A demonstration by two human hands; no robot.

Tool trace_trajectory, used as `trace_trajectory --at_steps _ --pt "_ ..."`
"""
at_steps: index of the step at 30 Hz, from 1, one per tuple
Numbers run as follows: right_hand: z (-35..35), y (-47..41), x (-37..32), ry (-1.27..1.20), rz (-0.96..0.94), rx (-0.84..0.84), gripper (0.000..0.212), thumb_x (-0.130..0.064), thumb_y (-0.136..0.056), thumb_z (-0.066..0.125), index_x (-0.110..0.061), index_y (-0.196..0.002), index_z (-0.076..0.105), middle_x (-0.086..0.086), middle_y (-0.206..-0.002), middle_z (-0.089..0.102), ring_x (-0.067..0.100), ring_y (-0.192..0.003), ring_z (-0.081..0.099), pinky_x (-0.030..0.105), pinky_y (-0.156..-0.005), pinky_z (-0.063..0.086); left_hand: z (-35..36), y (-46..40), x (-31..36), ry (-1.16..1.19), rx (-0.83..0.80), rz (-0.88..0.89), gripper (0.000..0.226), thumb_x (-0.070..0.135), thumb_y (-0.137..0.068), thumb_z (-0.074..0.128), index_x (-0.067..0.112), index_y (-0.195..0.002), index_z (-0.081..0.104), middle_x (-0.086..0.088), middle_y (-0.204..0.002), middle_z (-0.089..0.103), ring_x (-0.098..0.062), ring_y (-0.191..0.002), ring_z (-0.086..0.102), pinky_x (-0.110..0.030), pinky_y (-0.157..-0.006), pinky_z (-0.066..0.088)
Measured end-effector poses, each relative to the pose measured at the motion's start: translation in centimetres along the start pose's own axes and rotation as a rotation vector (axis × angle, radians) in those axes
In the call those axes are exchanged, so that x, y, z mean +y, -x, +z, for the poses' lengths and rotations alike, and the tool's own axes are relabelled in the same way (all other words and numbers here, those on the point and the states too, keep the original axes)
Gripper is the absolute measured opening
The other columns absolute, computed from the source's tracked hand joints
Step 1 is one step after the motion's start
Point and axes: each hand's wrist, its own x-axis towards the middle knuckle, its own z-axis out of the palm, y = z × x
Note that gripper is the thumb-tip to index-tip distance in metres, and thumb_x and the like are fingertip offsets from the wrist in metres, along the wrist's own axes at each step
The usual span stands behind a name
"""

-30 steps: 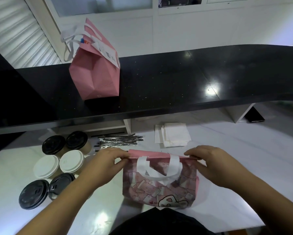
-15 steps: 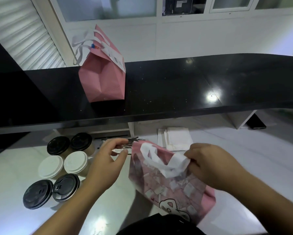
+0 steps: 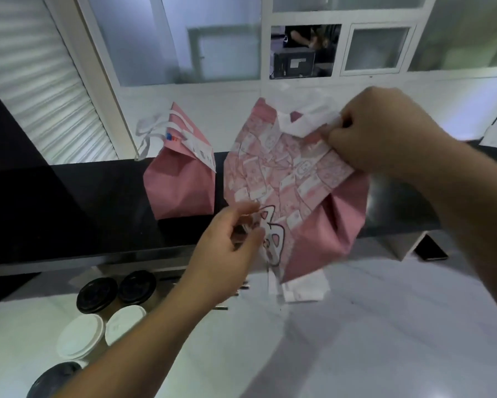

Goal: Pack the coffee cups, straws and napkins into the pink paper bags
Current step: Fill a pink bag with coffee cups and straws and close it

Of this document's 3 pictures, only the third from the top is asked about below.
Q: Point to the stack of white napkins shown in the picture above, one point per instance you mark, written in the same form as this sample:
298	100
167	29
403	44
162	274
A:
306	288

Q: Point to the pink paper bag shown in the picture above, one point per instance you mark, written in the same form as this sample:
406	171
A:
178	190
335	227

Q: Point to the person's left hand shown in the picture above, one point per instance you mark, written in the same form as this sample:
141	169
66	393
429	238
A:
223	261

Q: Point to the black monitor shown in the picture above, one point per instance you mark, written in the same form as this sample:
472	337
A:
294	64

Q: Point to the pile of straws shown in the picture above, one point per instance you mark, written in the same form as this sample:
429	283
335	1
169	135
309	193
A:
222	307

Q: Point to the cluster of lidded paper cups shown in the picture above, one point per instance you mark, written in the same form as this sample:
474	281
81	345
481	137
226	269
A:
80	335

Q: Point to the black phone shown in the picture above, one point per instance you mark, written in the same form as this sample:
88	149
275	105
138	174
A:
433	248

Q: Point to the white triangular support bracket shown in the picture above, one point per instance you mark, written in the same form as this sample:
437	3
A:
402	246

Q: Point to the black glossy counter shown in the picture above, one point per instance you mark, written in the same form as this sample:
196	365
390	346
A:
107	194

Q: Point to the person's right hand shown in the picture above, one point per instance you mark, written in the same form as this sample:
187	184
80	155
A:
389	132

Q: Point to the person's left forearm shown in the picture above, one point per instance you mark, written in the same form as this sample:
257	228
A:
136	352

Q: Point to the white framed glass partition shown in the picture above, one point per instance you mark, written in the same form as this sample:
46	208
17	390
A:
265	37

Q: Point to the white roller shutter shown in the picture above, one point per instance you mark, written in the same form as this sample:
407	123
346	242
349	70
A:
37	78

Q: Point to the person's right forearm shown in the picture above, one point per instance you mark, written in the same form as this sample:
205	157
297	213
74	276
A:
480	211

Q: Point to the tall black glossy cabinet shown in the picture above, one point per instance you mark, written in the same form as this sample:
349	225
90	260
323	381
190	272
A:
16	182

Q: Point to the cream shutter side frame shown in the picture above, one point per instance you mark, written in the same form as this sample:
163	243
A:
95	78

